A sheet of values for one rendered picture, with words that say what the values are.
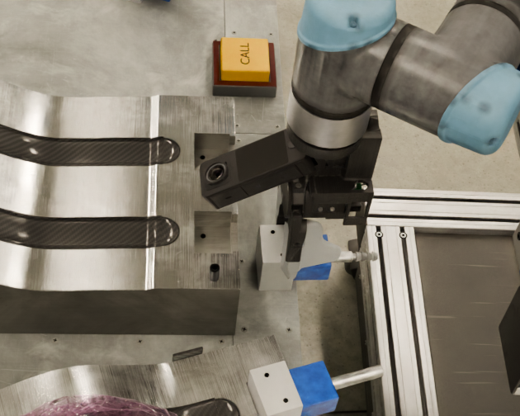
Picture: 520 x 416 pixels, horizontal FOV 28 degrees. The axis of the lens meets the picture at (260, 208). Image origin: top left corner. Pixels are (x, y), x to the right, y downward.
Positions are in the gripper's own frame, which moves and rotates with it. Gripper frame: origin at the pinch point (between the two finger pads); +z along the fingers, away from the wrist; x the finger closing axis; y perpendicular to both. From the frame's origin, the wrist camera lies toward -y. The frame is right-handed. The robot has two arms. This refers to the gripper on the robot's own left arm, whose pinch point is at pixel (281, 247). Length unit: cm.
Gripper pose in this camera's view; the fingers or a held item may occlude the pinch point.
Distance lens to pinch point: 110.8
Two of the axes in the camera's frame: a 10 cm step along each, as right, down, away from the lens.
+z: -0.8, 6.1, 7.9
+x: -0.7, -7.9, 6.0
